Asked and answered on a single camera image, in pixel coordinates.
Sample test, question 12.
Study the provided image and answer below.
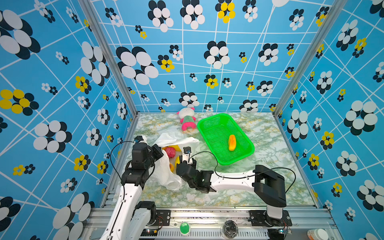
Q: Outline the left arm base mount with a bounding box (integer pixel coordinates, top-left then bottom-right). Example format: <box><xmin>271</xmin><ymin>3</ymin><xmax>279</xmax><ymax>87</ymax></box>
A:
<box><xmin>135</xmin><ymin>201</ymin><xmax>171</xmax><ymax>227</ymax></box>

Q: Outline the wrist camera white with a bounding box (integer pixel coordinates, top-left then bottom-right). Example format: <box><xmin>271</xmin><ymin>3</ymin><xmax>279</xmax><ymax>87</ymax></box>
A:
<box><xmin>134</xmin><ymin>136</ymin><xmax>148</xmax><ymax>145</ymax></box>
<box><xmin>181</xmin><ymin>146</ymin><xmax>193</xmax><ymax>165</ymax></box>

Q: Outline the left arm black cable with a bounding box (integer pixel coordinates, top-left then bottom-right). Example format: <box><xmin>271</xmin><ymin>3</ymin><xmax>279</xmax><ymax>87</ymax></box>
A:
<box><xmin>109</xmin><ymin>140</ymin><xmax>136</xmax><ymax>199</ymax></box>

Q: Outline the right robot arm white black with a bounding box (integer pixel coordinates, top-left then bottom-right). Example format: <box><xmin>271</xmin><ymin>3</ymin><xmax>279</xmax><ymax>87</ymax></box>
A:
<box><xmin>176</xmin><ymin>161</ymin><xmax>287</xmax><ymax>220</ymax></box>

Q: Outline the yellow red peach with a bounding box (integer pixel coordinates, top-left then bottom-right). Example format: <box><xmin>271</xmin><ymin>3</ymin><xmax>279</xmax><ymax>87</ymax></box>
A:
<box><xmin>169</xmin><ymin>163</ymin><xmax>175</xmax><ymax>173</ymax></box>

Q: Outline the aluminium frame post right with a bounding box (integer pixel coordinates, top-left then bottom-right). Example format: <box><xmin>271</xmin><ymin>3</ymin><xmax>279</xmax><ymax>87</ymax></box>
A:
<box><xmin>273</xmin><ymin>0</ymin><xmax>348</xmax><ymax>119</ymax></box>

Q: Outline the round silver knob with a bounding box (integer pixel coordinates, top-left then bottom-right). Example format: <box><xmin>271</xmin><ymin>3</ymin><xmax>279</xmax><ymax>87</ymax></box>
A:
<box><xmin>221</xmin><ymin>220</ymin><xmax>239</xmax><ymax>240</ymax></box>

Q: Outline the aluminium front rail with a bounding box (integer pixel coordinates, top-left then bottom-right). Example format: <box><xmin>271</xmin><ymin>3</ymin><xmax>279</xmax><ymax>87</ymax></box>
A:
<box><xmin>89</xmin><ymin>206</ymin><xmax>343</xmax><ymax>240</ymax></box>

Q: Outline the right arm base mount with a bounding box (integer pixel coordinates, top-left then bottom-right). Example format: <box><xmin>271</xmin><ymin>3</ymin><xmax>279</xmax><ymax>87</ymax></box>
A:
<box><xmin>248</xmin><ymin>210</ymin><xmax>293</xmax><ymax>228</ymax></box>

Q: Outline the pink white plush toy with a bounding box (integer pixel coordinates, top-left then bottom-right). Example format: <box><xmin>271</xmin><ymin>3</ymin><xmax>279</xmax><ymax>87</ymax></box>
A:
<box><xmin>177</xmin><ymin>107</ymin><xmax>197</xmax><ymax>131</ymax></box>

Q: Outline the red lychee fruit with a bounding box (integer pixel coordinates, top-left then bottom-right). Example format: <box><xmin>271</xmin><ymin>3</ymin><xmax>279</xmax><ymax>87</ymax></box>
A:
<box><xmin>165</xmin><ymin>147</ymin><xmax>176</xmax><ymax>159</ymax></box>

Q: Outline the green push button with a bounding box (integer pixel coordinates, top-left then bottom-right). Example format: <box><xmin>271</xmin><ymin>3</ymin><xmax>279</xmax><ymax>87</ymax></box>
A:
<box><xmin>179</xmin><ymin>222</ymin><xmax>191</xmax><ymax>236</ymax></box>

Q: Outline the white plastic bag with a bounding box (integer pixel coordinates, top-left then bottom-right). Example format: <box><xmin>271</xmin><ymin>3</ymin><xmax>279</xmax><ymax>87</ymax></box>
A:
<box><xmin>150</xmin><ymin>128</ymin><xmax>199</xmax><ymax>191</ymax></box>

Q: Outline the aluminium frame post left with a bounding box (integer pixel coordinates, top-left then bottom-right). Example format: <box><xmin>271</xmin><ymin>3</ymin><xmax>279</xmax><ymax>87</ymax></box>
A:
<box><xmin>79</xmin><ymin>0</ymin><xmax>138</xmax><ymax>119</ymax></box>

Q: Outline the green plastic mesh basket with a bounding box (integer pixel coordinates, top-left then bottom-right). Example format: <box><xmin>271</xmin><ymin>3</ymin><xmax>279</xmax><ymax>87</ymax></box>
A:
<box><xmin>197</xmin><ymin>113</ymin><xmax>255</xmax><ymax>166</ymax></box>

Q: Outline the white orange container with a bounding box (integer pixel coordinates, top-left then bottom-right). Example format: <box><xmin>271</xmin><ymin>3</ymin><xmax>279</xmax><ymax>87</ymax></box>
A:
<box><xmin>307</xmin><ymin>229</ymin><xmax>329</xmax><ymax>240</ymax></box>

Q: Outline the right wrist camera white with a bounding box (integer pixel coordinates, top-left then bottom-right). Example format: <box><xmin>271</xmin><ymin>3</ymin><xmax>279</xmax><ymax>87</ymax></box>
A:
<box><xmin>181</xmin><ymin>146</ymin><xmax>193</xmax><ymax>165</ymax></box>

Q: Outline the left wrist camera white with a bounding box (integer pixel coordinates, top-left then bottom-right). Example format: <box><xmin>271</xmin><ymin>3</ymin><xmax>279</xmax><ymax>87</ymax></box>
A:
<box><xmin>134</xmin><ymin>136</ymin><xmax>148</xmax><ymax>145</ymax></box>

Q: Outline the aluminium frame post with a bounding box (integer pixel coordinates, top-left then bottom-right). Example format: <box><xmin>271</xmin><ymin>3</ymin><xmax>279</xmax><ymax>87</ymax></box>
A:
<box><xmin>79</xmin><ymin>0</ymin><xmax>138</xmax><ymax>119</ymax></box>
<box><xmin>273</xmin><ymin>0</ymin><xmax>348</xmax><ymax>119</ymax></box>

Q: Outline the yellow lemon fruit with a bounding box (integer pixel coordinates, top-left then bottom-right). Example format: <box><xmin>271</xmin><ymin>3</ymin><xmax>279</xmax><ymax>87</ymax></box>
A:
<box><xmin>175</xmin><ymin>156</ymin><xmax>183</xmax><ymax>166</ymax></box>

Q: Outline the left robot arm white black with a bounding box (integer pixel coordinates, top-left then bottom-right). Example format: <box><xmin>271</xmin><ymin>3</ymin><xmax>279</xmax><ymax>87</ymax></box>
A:
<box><xmin>101</xmin><ymin>142</ymin><xmax>164</xmax><ymax>240</ymax></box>

